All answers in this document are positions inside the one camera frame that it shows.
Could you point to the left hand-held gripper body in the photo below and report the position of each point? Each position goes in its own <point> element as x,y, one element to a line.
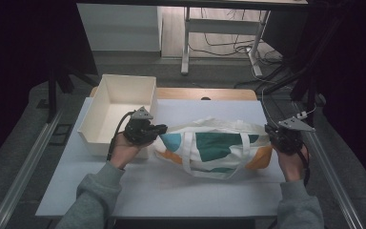
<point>138,132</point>

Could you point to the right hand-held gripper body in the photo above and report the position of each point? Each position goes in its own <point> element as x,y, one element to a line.
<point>287,141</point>

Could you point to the white plastic box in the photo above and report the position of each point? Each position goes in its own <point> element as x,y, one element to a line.
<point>124,86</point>

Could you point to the white tote bag coloured patches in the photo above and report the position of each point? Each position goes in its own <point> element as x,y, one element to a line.
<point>216,146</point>

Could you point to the person's right hand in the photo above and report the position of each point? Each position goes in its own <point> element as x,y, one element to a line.
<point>294,167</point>

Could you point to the person's left hand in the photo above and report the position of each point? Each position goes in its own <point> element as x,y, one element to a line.
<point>124,154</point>

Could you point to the white plug adapter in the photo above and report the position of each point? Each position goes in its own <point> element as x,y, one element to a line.
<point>301,114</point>

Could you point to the wooden table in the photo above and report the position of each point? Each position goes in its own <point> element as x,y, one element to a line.
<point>187,93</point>

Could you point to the black stand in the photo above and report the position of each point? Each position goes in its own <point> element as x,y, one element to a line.
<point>52,95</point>
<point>311,105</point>

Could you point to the white foam board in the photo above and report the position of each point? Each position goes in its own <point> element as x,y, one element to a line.
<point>171,197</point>

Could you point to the dark floor plate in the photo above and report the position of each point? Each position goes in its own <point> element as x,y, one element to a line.
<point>61,134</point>

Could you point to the white cabinet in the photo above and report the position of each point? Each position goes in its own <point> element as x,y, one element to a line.
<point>120,28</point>

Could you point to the white standing desk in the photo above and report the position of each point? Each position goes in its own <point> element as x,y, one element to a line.
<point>222,26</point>

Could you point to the aluminium floor rail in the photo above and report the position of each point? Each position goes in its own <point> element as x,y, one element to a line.
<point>28,165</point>
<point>330,181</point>

